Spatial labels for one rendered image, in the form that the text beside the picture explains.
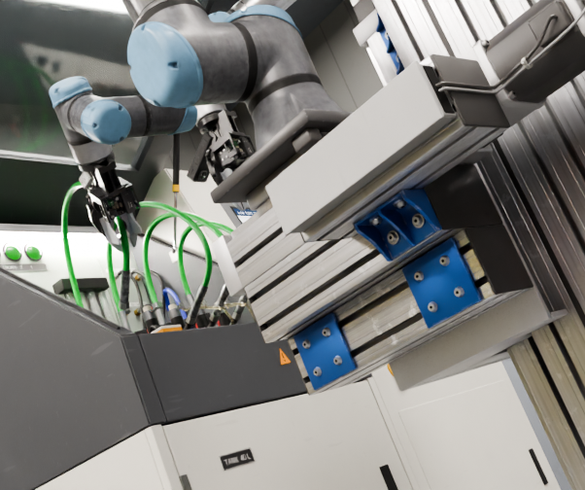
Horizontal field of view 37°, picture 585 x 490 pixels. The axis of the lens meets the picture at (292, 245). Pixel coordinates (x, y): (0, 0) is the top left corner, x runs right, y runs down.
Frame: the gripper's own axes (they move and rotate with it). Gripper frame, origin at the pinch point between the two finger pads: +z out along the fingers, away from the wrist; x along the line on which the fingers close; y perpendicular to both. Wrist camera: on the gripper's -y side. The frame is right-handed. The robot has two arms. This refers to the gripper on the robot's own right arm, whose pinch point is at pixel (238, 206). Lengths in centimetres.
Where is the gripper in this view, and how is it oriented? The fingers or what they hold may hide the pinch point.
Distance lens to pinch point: 184.3
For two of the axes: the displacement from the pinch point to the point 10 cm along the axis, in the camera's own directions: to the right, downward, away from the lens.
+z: 3.6, 8.9, -2.8
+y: 7.2, -4.6, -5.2
